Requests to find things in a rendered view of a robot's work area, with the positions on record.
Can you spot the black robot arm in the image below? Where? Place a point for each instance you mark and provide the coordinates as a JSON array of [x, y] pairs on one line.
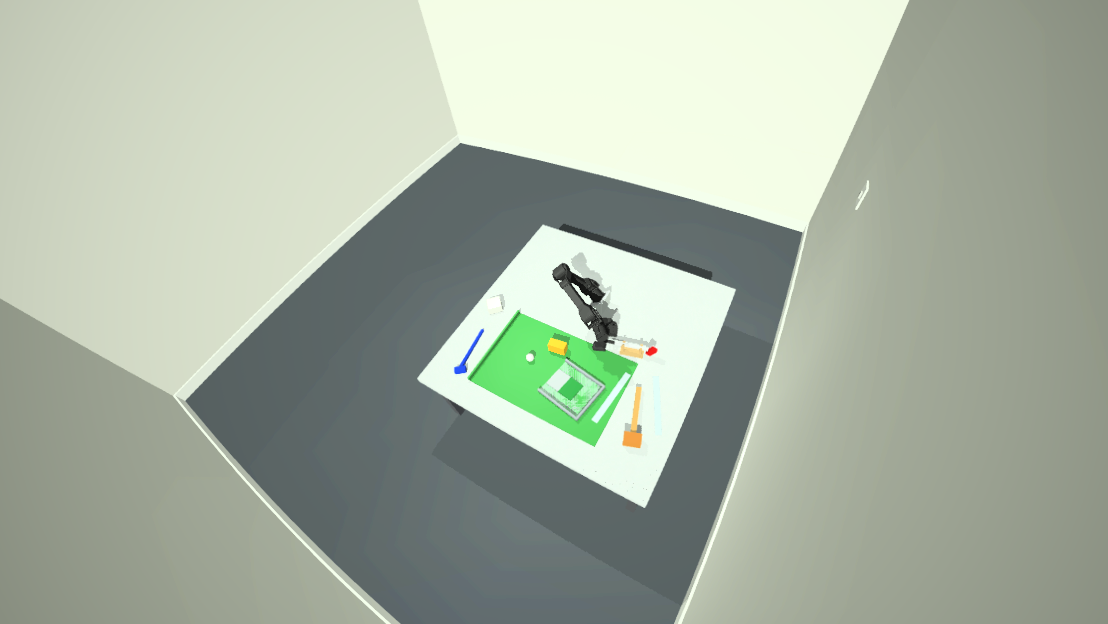
[[586, 312]]

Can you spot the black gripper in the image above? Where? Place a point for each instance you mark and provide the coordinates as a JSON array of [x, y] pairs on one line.
[[601, 346]]

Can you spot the white flat strip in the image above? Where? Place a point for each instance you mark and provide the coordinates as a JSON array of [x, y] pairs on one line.
[[657, 405], [611, 397]]

